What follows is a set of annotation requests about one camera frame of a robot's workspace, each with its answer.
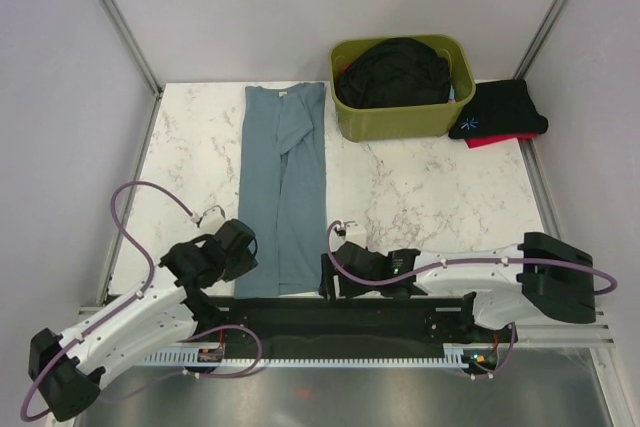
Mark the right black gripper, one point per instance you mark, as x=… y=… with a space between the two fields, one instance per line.
x=326 y=285

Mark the olive green plastic bin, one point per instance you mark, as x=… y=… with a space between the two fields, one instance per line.
x=434 y=120

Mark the left aluminium frame post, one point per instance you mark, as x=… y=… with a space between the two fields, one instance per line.
x=131 y=45

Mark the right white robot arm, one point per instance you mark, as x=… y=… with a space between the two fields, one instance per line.
x=539 y=276

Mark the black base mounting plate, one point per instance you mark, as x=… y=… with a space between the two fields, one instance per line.
x=367 y=329

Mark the right aluminium frame post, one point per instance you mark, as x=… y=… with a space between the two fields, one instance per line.
x=541 y=35

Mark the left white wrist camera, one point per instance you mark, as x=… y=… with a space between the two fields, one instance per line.
x=212 y=219

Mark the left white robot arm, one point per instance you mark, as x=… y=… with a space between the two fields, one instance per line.
x=70 y=369

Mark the blue-grey t shirt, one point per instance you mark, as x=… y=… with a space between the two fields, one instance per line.
x=282 y=191

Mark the white slotted cable duct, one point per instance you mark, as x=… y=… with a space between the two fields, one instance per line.
x=191 y=357

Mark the aluminium frame post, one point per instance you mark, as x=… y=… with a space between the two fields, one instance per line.
x=541 y=35
x=131 y=45

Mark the black clothes in bin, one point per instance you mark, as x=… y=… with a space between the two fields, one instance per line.
x=397 y=72

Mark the black t shirt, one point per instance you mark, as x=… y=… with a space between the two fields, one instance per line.
x=499 y=107

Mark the red t shirt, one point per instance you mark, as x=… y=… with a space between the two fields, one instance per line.
x=489 y=140

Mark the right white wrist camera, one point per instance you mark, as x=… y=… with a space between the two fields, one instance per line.
x=351 y=231

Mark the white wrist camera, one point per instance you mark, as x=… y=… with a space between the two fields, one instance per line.
x=351 y=231
x=212 y=219

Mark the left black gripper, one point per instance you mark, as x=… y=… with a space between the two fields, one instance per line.
x=247 y=261

